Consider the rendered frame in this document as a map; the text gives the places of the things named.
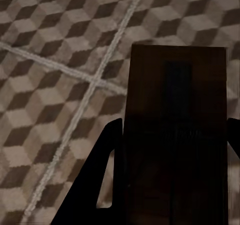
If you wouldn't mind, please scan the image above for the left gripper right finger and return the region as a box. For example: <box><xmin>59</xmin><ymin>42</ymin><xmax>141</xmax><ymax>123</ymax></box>
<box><xmin>227</xmin><ymin>117</ymin><xmax>240</xmax><ymax>158</ymax></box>

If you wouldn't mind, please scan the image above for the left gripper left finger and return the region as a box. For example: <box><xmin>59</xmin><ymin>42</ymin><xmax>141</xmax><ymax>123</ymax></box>
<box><xmin>50</xmin><ymin>118</ymin><xmax>126</xmax><ymax>225</ymax></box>

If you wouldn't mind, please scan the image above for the mousetrap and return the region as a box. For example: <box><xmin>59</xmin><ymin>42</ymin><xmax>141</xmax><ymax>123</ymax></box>
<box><xmin>122</xmin><ymin>44</ymin><xmax>228</xmax><ymax>225</ymax></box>

